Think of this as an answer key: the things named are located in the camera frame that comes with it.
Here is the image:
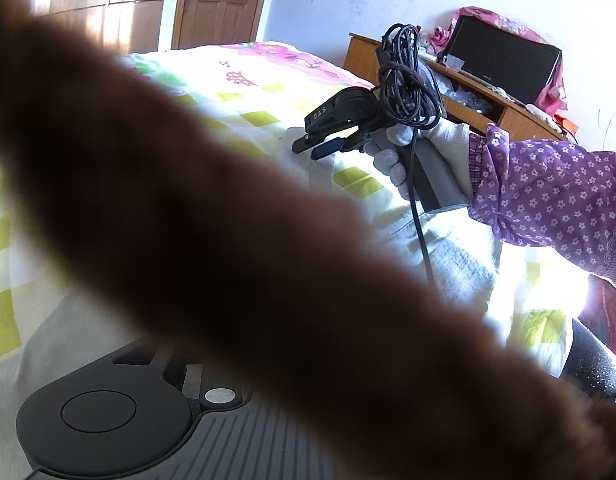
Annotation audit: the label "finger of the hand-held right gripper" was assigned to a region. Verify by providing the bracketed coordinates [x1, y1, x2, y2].
[291, 126, 362, 155]
[310, 135, 372, 162]

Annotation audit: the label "clear plastic bags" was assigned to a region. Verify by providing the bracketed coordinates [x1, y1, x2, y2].
[438, 75, 495, 115]

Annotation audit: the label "wooden wardrobe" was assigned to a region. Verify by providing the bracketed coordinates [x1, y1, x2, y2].
[35, 0, 173, 57]

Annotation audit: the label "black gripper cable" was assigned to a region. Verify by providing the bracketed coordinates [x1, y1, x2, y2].
[377, 22, 442, 286]

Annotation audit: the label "brown wooden door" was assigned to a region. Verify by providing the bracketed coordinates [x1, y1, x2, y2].
[171, 0, 275, 51]

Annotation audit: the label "black rounded object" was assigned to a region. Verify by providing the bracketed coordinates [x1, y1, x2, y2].
[558, 317, 616, 404]

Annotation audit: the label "person's right hand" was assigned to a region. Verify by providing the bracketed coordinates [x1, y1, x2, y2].
[363, 120, 474, 201]

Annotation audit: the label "checkered printed bed blanket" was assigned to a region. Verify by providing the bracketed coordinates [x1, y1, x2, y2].
[0, 40, 596, 378]

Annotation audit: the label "red patterned cloth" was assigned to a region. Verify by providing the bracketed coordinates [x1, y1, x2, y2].
[580, 280, 616, 352]

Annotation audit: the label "wooden desk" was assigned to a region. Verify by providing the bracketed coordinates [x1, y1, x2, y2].
[345, 32, 571, 143]

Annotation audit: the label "black monitor with pink cover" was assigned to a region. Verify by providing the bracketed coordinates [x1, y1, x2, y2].
[430, 6, 570, 119]

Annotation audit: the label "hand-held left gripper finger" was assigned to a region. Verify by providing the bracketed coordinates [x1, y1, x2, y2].
[110, 337, 254, 411]

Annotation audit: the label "grey pillow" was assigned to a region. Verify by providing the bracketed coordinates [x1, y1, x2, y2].
[280, 125, 506, 326]

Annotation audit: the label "black television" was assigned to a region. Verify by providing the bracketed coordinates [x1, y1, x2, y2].
[445, 15, 563, 107]

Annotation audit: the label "person's right forearm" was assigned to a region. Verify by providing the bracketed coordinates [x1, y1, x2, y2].
[467, 124, 616, 293]

